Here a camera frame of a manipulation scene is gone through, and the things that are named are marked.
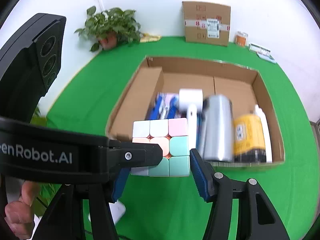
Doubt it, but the sealed cardboard box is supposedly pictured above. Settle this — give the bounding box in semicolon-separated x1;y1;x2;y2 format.
182;1;231;47

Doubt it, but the potted green plant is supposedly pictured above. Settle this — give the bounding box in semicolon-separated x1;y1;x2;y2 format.
75;6;142;52

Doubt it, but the blue pen pack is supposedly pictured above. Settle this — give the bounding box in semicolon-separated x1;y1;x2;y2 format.
145;93;181;120

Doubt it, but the black camera box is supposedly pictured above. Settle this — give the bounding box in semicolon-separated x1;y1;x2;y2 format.
1;13;66;122

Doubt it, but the open cardboard tray box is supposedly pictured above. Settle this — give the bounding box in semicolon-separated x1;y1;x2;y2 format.
105;56;285;167

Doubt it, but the light blue flat case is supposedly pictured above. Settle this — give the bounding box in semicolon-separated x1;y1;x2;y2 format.
257;53;277;64

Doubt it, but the orange clear jar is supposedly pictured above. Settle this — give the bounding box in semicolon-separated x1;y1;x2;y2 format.
234;31;248;47

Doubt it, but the person's left hand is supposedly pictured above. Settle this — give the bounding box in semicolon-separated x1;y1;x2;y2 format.
5;181;40;239

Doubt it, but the yellow black tin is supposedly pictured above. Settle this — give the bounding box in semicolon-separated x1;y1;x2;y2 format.
234;114;266;163

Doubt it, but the white handheld fan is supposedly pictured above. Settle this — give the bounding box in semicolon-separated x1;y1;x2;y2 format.
178;88;203;150

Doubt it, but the green table cloth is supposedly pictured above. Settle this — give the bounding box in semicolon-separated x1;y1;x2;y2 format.
47;37;319;239

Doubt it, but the pastel rubik's cube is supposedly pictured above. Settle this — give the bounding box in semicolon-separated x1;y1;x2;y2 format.
131;118;190;177

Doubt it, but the white case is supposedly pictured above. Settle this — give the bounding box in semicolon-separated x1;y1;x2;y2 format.
109;200;126;224

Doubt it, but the white spray bottle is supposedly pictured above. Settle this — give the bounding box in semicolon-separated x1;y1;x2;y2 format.
253;105;272;163

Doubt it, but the silver metal can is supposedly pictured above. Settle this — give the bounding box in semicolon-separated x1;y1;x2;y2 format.
197;94;234;162

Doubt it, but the yellow paper envelope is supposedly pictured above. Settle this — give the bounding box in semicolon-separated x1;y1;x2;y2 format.
140;33;162;43

